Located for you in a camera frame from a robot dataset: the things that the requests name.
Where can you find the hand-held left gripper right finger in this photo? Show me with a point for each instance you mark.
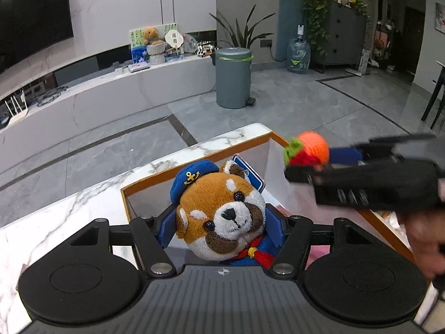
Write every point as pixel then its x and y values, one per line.
pixel 277 226

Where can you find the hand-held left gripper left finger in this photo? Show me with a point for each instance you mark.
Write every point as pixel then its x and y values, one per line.
pixel 167 226

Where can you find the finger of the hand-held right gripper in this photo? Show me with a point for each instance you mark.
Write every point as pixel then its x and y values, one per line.
pixel 306 174
pixel 347 155

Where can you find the orange crochet toy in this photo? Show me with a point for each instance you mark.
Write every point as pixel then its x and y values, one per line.
pixel 313 146

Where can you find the orange storage box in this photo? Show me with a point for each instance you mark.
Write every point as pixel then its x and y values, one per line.
pixel 146 201

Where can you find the blue sign card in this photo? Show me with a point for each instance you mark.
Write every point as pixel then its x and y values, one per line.
pixel 252 177

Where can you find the sailor plush toy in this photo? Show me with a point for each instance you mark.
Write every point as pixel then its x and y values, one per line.
pixel 222 212

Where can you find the person's right hand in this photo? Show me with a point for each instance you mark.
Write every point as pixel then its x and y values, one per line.
pixel 429 240

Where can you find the pink plastic tray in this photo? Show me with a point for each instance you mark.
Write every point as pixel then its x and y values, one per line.
pixel 320 254

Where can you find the dark chair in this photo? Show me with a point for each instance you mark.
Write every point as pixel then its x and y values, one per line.
pixel 436 97

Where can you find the blue water bottle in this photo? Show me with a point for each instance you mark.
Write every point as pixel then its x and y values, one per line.
pixel 298 54

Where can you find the grey drawer cabinet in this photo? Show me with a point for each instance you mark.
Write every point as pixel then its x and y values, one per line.
pixel 344 38

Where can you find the grey pedal trash can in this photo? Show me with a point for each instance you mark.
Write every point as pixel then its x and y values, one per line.
pixel 233 80

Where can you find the white marble media bench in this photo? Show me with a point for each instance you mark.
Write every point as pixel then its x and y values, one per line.
pixel 104 97

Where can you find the trailing vine plant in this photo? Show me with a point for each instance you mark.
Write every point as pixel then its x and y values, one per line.
pixel 314 10

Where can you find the long leaf floor plant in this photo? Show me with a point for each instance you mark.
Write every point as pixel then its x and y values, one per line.
pixel 243 29

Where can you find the white flat device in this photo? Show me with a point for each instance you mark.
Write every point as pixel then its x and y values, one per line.
pixel 138 68

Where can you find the zebra striped toy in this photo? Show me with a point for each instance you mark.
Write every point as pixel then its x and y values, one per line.
pixel 205 48

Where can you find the white woven basket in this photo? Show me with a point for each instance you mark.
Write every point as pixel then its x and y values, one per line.
pixel 155 54

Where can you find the bamboo painting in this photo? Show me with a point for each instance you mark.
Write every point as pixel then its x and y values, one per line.
pixel 137 47

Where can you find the white round fan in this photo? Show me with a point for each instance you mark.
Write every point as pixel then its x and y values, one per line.
pixel 173 41

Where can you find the white router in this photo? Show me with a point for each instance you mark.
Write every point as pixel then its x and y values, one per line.
pixel 15 111

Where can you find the brown teddy bear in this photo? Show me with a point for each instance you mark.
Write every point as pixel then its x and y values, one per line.
pixel 151 35

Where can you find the black television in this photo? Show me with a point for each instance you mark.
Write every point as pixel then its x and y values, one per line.
pixel 31 14

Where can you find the wall picture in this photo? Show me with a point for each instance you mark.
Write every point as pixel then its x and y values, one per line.
pixel 440 17

